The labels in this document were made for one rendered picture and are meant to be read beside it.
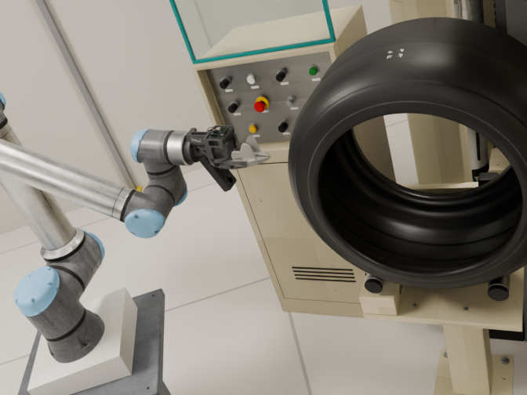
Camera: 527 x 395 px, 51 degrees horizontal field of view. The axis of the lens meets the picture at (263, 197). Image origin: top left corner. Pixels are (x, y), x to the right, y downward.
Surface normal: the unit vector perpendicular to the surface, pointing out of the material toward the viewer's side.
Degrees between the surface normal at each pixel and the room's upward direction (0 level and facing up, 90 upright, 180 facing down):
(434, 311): 0
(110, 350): 5
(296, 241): 90
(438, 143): 90
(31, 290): 9
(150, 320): 0
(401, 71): 43
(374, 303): 90
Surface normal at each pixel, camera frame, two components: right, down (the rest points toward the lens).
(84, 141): 0.14, 0.50
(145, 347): -0.29, -0.81
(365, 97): -0.44, 0.43
